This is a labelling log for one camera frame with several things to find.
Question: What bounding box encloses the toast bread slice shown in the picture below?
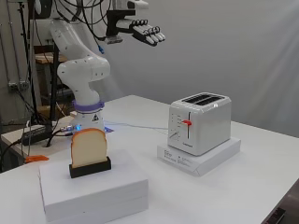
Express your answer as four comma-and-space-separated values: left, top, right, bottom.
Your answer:
70, 127, 108, 169

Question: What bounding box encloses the white steel toaster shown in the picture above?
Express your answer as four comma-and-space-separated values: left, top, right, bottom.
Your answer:
166, 91, 233, 157

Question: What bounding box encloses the printed white flat box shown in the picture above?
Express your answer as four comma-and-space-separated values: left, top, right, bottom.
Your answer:
156, 136, 242, 177

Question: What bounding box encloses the black block holder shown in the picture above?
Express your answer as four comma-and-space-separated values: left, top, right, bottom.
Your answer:
68, 156, 112, 179

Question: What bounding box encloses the thick white flat box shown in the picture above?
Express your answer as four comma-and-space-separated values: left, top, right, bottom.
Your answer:
38, 148, 150, 216

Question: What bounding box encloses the black stand pole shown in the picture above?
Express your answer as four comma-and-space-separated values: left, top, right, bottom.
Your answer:
50, 41, 61, 127

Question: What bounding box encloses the black power strip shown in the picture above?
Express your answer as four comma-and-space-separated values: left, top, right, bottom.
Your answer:
21, 124, 53, 146

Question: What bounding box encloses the wooden shelf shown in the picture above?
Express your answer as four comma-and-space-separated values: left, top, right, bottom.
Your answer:
34, 51, 68, 65

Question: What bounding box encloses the orange flat tool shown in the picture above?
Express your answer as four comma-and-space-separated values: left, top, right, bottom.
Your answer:
24, 154, 50, 164

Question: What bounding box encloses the dark device at table edge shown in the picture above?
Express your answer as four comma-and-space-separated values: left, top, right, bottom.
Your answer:
263, 206, 287, 224

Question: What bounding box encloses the white toaster cable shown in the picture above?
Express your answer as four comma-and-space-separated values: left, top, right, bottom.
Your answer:
103, 120, 169, 133

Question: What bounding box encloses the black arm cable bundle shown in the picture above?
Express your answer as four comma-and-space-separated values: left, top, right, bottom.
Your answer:
54, 0, 114, 42

